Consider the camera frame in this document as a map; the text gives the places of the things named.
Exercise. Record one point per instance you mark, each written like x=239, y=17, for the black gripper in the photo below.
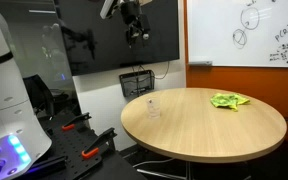
x=131, y=12

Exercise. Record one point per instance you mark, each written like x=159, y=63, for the clear plastic cup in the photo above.
x=153, y=108

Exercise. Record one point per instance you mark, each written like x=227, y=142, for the grey whiteboard eraser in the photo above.
x=200, y=63

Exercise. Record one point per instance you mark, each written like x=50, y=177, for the whiteboard with drawings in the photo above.
x=224, y=30

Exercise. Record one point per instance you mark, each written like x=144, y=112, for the yellow-green crumpled cloth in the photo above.
x=229, y=100

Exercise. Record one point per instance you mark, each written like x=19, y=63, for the black office chair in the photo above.
x=39, y=95

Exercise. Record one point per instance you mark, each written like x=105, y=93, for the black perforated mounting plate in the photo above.
x=74, y=146

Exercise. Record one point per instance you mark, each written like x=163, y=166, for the metal table leg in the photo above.
x=188, y=170

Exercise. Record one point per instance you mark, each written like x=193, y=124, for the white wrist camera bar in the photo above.
x=108, y=8

